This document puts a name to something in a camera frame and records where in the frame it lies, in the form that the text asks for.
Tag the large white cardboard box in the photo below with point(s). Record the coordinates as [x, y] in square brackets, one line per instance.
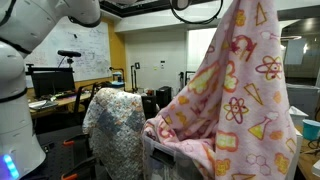
[292, 169]

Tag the black computer monitor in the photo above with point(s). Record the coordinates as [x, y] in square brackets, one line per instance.
[51, 83]

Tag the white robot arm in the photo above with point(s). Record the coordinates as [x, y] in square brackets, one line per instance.
[24, 24]

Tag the pink patterned fleece blanket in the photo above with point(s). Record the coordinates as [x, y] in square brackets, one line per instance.
[232, 118]

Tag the clear plastic storage bin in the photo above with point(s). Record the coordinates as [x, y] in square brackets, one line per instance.
[163, 163]

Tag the whiteboard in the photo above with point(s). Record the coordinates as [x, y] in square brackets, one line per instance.
[91, 43]

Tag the teal cup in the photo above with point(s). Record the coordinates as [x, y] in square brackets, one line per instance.
[311, 129]

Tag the black camera on stand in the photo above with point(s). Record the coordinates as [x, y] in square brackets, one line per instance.
[69, 55]

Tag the floral quilt blanket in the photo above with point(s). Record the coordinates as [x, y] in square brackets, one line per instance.
[114, 121]

